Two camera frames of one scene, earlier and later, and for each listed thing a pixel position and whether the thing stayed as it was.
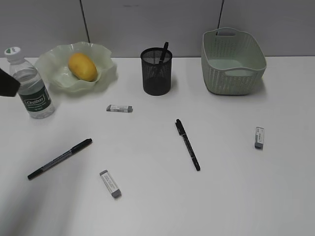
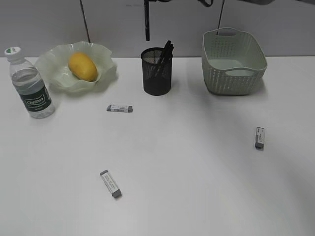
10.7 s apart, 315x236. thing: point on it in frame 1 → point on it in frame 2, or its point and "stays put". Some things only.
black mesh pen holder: x=156 y=67 stays put
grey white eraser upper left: x=119 y=108 stays put
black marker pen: x=183 y=133 → x=147 y=14
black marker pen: x=164 y=52 → x=167 y=58
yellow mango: x=82 y=67 stays put
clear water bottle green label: x=33 y=92 stays put
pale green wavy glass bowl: x=54 y=65 stays put
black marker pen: x=71 y=151 → x=165 y=53
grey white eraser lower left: x=116 y=192 stays put
